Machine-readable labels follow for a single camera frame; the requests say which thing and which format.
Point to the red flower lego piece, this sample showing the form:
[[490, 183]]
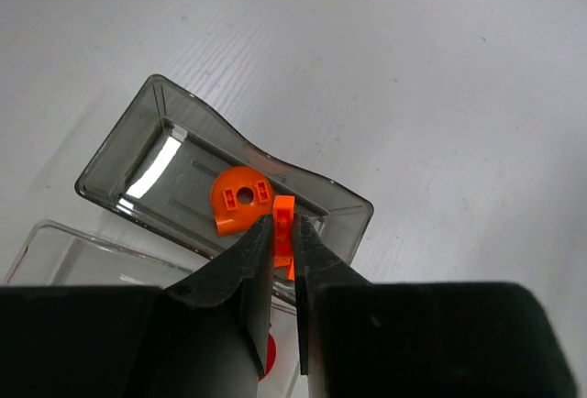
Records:
[[271, 356]]

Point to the clear container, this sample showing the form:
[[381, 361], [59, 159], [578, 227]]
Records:
[[55, 254]]

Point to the orange round lego piece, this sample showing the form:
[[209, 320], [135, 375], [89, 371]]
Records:
[[239, 196]]

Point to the small orange lego stud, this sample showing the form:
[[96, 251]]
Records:
[[288, 265]]

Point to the grey translucent container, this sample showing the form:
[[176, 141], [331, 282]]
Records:
[[169, 160]]

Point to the orange red lego piece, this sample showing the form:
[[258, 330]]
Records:
[[283, 219]]

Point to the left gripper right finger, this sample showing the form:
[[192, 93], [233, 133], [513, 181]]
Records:
[[434, 339]]

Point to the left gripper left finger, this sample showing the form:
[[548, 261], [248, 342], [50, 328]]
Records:
[[203, 336]]

